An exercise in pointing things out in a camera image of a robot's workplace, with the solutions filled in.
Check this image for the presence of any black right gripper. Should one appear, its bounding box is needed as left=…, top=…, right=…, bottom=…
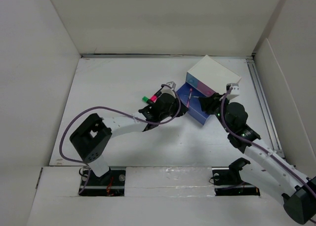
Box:
left=198, top=92, right=232, bottom=133

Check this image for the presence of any red cap marker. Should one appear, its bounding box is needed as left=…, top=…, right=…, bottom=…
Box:
left=187, top=88, right=193, bottom=108

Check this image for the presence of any dark blue drawer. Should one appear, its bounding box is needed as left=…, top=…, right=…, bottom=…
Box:
left=177, top=83, right=209, bottom=125

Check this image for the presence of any light blue drawer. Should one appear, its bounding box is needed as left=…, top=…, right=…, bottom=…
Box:
left=186, top=72, right=199, bottom=88

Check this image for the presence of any pink drawer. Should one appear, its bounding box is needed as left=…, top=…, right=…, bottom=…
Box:
left=197, top=81, right=215, bottom=97

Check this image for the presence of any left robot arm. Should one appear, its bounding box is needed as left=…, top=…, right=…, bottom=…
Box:
left=70, top=93, right=189, bottom=185

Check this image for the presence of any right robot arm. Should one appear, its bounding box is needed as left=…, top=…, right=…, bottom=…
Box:
left=198, top=93, right=316, bottom=225

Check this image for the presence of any black pink highlighter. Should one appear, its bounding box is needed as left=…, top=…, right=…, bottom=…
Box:
left=150, top=88, right=162, bottom=102

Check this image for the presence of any green cap marker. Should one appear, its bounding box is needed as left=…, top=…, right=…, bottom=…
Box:
left=142, top=96, right=154, bottom=105

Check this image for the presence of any white drawer cabinet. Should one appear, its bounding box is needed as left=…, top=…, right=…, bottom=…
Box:
left=187, top=55, right=241, bottom=93

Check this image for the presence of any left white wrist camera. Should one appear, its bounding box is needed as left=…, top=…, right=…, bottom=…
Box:
left=161, top=81, right=176, bottom=95

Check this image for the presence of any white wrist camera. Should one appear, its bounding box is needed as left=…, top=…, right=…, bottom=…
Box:
left=161, top=81, right=176, bottom=95
left=226, top=83, right=240, bottom=100

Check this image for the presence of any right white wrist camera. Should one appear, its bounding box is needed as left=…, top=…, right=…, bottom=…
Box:
left=226, top=83, right=240, bottom=100

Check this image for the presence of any aluminium rail right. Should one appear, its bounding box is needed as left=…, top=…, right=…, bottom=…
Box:
left=246, top=59, right=283, bottom=155

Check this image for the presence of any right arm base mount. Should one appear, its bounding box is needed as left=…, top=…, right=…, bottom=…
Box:
left=209, top=158, right=260, bottom=196

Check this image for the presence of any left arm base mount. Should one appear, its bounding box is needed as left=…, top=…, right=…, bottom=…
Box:
left=78, top=167, right=126, bottom=197

